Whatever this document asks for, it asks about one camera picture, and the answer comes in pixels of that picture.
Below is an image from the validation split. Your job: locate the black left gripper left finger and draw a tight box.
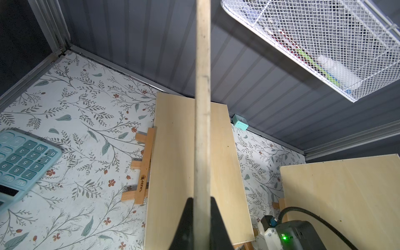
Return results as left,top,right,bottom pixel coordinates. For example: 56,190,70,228
169,198,194,250

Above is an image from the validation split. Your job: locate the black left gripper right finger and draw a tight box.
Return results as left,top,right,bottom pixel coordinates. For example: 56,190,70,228
210,197,234,250

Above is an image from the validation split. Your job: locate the wooden easel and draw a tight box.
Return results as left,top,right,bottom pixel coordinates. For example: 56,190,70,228
121,128,156,205

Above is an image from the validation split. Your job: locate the small wooden easel frame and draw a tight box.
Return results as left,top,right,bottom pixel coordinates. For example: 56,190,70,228
272,198,286,216

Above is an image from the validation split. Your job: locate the large plywood board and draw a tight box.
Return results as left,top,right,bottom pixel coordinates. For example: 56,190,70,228
280,154,400,250

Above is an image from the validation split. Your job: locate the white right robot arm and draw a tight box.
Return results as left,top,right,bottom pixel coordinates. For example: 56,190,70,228
258,206,357,250

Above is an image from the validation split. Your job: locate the small teal box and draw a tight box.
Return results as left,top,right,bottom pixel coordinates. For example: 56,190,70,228
232,114,249,131

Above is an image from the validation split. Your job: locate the teal desk calculator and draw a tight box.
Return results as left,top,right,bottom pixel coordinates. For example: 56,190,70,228
1,130,62,213

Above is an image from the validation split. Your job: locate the white tube in basket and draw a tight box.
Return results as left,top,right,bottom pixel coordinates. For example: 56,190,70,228
317,55,362,91

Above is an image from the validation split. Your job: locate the white wire mesh basket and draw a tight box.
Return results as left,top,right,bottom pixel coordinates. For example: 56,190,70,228
221,1,400,102

